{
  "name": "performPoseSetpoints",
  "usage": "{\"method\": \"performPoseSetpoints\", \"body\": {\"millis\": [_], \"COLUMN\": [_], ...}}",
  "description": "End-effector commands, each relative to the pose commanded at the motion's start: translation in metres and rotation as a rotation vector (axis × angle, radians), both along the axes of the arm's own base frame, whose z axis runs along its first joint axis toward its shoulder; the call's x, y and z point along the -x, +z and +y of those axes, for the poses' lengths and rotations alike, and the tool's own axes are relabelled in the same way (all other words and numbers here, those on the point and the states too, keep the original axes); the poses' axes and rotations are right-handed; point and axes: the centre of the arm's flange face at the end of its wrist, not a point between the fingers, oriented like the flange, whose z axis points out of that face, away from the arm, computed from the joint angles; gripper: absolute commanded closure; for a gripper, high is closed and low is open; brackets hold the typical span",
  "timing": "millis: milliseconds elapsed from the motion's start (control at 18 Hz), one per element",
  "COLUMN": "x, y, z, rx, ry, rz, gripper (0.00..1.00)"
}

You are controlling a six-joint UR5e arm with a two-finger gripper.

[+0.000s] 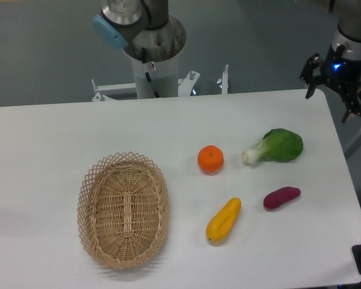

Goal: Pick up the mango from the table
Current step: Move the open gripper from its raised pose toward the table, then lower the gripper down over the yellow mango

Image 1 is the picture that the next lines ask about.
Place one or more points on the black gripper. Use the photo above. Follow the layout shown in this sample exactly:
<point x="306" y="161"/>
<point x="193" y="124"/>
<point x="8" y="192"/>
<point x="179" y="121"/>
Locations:
<point x="339" y="73"/>

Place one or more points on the yellow mango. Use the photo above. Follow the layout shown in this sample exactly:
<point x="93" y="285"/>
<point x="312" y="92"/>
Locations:
<point x="221" y="224"/>

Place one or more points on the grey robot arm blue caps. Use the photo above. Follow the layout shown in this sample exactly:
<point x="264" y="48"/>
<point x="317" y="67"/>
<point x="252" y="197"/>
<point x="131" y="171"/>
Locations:
<point x="119" y="22"/>

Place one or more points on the green bok choy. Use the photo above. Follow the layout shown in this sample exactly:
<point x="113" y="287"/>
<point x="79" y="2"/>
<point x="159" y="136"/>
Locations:
<point x="278" y="144"/>

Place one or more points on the purple sweet potato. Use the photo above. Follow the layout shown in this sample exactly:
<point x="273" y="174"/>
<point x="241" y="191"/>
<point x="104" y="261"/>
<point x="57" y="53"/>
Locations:
<point x="280" y="197"/>

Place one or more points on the orange tangerine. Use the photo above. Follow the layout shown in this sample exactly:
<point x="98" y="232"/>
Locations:
<point x="210" y="159"/>

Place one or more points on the woven wicker basket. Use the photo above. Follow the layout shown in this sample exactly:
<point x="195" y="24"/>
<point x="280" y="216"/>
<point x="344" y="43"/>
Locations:
<point x="123" y="210"/>

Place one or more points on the white metal base frame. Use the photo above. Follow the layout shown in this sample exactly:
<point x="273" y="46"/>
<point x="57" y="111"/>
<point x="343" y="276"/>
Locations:
<point x="185" y="87"/>

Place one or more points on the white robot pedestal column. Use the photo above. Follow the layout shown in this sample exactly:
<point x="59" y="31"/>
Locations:
<point x="154" y="57"/>

